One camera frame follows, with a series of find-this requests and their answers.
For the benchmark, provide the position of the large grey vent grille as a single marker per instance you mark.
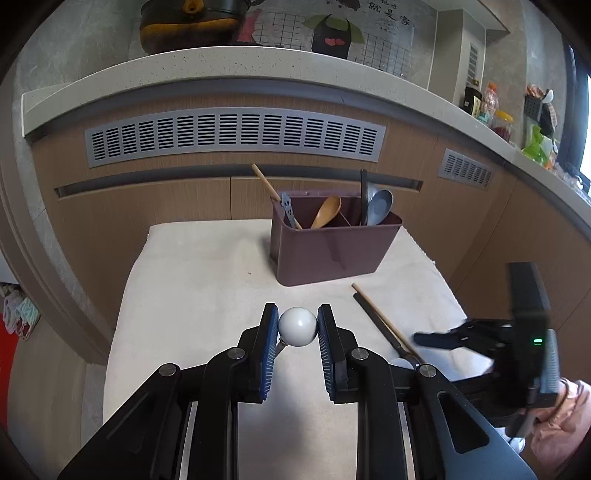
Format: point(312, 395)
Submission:
point(228, 129)

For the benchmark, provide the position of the white round-headed spoon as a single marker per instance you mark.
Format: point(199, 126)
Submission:
point(297, 328)

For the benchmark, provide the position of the maroon plastic utensil holder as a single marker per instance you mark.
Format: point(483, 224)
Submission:
point(342, 249)

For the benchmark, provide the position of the white towel table cover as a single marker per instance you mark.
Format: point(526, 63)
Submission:
point(196, 286)

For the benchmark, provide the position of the small grey vent grille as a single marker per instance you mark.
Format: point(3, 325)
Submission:
point(462, 169)

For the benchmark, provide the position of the dark soy sauce bottle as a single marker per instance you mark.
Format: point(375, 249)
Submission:
point(472, 101)

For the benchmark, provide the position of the black wok with orange handle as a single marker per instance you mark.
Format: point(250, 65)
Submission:
point(168, 25)

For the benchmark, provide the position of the metal smiley spoon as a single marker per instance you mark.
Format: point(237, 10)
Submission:
point(285, 203)

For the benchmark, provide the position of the wooden spoon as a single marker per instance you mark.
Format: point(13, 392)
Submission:
point(329, 210)

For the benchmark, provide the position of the green plastic bag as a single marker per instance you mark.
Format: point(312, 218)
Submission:
point(540, 148)

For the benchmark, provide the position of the white ceramic spoon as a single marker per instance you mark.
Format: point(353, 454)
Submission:
point(407, 363)

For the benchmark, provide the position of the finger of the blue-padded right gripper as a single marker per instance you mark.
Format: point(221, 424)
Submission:
point(414, 422)

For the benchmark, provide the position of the yellow-lid chili jar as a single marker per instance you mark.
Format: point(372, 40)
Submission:
point(503, 124)

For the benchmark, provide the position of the orange-cap drink bottle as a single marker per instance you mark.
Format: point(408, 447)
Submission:
point(489, 104)

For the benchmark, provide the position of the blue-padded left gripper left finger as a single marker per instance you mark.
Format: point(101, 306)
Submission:
point(184, 422)

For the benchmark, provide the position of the red floor mat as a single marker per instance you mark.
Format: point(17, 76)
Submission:
point(8, 344)

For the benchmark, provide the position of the person's hand in pink sleeve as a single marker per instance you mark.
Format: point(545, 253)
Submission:
point(561, 434)

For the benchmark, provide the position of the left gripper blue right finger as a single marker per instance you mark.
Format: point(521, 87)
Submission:
point(452, 339)

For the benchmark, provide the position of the black wall utensil rack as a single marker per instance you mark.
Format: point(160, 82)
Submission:
point(539, 107)

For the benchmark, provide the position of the wooden chopstick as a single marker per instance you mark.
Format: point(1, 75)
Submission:
point(259, 174)
point(393, 328)

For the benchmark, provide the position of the black soup spoon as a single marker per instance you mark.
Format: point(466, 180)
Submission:
point(364, 197)

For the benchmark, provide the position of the dark translucent long spoon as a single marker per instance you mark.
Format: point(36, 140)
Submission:
point(386, 332)

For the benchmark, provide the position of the crumpled cloth on floor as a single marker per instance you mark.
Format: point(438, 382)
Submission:
point(20, 315)

